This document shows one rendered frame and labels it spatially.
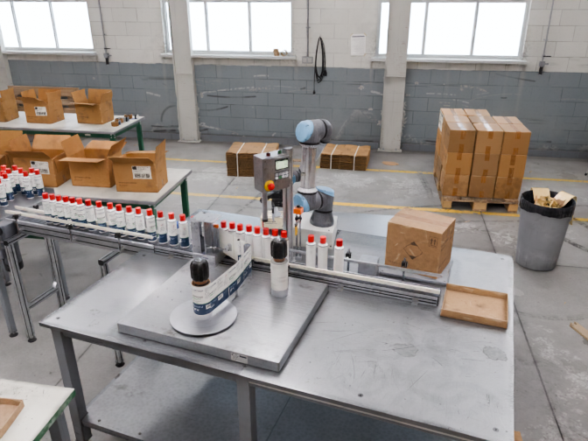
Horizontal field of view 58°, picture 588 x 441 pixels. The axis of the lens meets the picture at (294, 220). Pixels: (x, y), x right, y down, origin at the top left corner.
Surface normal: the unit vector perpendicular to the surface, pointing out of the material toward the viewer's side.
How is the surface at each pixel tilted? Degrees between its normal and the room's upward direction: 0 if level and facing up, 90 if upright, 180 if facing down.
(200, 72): 90
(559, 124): 90
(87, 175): 90
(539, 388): 0
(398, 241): 90
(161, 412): 1
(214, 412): 1
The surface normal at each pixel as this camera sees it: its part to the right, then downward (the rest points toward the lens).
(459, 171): -0.16, 0.43
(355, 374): 0.00, -0.91
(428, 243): -0.53, 0.34
